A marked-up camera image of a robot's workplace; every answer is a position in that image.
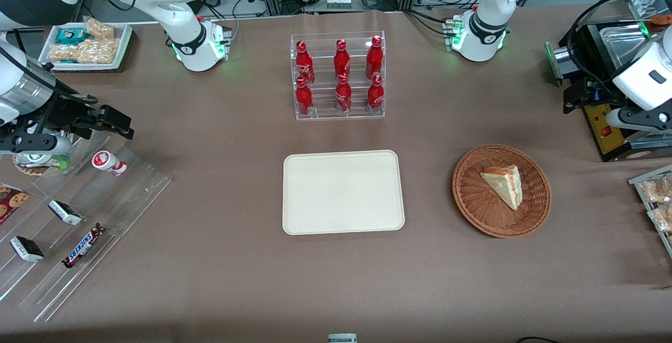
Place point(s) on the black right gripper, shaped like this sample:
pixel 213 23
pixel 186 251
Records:
pixel 64 110

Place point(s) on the triangular sandwich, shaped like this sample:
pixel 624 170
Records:
pixel 503 185

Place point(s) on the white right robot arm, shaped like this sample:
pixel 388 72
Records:
pixel 184 28

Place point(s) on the white snack tray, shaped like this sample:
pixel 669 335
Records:
pixel 123 43

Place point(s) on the cream plastic tray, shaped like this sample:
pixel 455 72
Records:
pixel 341 193

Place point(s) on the brown wicker basket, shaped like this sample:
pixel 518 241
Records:
pixel 472 204

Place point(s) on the grey snack tray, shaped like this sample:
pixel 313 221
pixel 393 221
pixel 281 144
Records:
pixel 638 185

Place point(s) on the red white yogurt drink bottle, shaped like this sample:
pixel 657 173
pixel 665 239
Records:
pixel 106 162

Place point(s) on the clear acrylic stepped display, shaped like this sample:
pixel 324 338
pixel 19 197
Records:
pixel 126 201

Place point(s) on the large peanut snack bag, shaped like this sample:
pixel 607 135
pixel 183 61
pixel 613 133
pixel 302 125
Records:
pixel 89 51

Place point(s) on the black white snack box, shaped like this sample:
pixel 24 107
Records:
pixel 65 212
pixel 27 249

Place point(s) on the teal snack packet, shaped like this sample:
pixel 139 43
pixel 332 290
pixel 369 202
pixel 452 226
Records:
pixel 70 36

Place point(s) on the small peanut snack bag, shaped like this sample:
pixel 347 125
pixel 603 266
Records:
pixel 100 29

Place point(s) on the chocolate chip cookie package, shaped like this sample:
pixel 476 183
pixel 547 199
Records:
pixel 11 202

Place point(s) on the Snickers chocolate bar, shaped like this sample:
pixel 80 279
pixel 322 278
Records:
pixel 83 246

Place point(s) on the red cola bottle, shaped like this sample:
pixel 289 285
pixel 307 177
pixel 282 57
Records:
pixel 343 96
pixel 304 64
pixel 374 58
pixel 303 99
pixel 342 59
pixel 375 95

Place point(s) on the clear acrylic bottle rack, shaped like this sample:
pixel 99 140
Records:
pixel 323 114

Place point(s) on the white power strip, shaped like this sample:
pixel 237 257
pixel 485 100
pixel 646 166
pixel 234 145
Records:
pixel 338 2

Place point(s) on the white grey labelled object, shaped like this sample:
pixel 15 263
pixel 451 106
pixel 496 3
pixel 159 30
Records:
pixel 342 339

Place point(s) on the black metal grill machine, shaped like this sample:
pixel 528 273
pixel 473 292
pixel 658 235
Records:
pixel 588 96

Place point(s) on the clear bag of pastry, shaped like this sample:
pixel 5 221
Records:
pixel 661 218
pixel 656 189

